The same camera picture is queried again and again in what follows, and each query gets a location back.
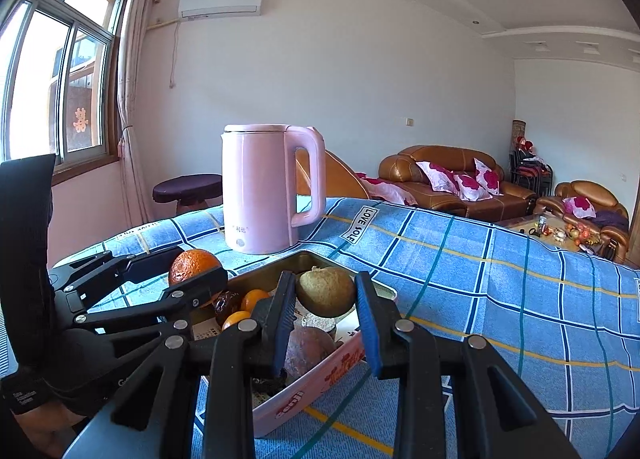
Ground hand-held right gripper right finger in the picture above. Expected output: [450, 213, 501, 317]
[354, 270, 563, 459]

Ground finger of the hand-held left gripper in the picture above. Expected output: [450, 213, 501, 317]
[49, 245, 187, 292]
[70, 266, 230, 335]

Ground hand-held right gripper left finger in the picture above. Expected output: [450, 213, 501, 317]
[90, 270, 298, 459]

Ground large orange tangerine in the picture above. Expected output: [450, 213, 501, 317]
[167, 249, 223, 287]

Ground dark brown passion fruit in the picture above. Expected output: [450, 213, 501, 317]
[214, 290, 246, 327]

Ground small orange kumquat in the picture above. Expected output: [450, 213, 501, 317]
[241, 289, 272, 315]
[221, 310, 252, 331]

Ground large purple passion fruit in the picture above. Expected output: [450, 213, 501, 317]
[284, 328, 337, 380]

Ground green-brown kiwi fruit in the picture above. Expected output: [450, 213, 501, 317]
[296, 265, 357, 318]

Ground pink rectangular tin box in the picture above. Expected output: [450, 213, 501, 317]
[190, 249, 401, 440]

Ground person's left hand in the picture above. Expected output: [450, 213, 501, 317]
[12, 401, 88, 457]

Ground dark purple round stool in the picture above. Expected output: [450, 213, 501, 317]
[151, 173, 223, 215]

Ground blue plaid tablecloth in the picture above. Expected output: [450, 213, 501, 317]
[50, 196, 640, 459]

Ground pink electric kettle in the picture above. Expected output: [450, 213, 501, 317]
[220, 123, 327, 256]

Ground pink floral cloth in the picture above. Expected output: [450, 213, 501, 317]
[356, 172, 418, 206]

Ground pale pink curtain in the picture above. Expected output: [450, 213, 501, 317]
[115, 0, 166, 225]

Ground brown leather chair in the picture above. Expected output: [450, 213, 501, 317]
[295, 149, 373, 200]

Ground white magenta floral pillow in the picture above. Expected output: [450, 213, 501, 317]
[562, 196, 597, 220]
[452, 173, 491, 201]
[416, 160, 461, 192]
[474, 158, 503, 196]

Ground brown leather sofa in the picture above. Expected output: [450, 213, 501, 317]
[377, 145, 538, 220]

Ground sliding glass window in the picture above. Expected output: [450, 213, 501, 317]
[0, 0, 128, 175]

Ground cluttered coffee table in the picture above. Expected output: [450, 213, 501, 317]
[495, 213, 601, 255]

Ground stacked dark chairs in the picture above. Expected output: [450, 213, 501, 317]
[509, 148, 555, 197]

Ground brown leather armchair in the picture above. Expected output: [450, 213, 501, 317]
[532, 180, 631, 265]

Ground purple blanket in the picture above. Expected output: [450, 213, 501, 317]
[592, 209, 628, 230]

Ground white wall air conditioner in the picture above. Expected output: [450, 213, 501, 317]
[178, 0, 264, 20]

